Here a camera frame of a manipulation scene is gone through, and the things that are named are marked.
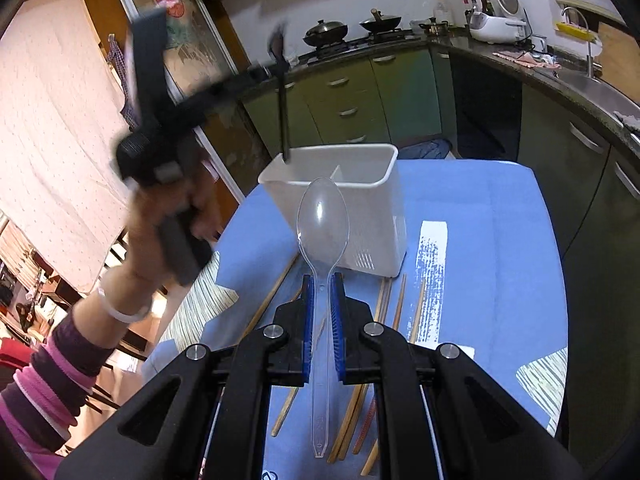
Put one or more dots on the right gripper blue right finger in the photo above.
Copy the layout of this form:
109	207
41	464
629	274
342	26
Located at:
336	299

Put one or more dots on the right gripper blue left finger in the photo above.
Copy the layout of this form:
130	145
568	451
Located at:
308	297

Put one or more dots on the clear plastic spoon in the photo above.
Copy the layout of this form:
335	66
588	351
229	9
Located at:
322	229

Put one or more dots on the long light wooden chopstick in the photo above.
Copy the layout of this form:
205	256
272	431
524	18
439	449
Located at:
292	392

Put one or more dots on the reddish brown chopstick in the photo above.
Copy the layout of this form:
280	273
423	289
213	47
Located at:
364	430

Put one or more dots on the black plastic fork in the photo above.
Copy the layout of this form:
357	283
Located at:
278	70

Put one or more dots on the left forearm striped sleeve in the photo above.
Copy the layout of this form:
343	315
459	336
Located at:
45	397

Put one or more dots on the chrome kitchen faucet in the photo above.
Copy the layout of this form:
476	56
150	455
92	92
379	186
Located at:
576	25

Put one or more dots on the person's left hand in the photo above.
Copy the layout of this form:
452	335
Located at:
178	182

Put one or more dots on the white plastic utensil holder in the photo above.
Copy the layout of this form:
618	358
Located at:
368	178

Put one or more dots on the checkered red apron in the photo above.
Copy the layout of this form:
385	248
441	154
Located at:
122	60

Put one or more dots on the blue star-pattern tablecloth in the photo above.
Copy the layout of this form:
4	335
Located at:
481	270

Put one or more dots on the dark blue floor mat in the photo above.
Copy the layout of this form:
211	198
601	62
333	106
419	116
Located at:
431	149

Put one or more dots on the black wok with lid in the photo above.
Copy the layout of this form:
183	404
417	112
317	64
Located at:
379	22
325	34

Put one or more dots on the black gas stove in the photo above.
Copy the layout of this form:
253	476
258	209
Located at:
334	50

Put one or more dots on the white rice cooker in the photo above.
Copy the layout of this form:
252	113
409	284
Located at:
507	24

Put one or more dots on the stainless steel sink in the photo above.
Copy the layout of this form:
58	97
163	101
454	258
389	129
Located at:
615	103

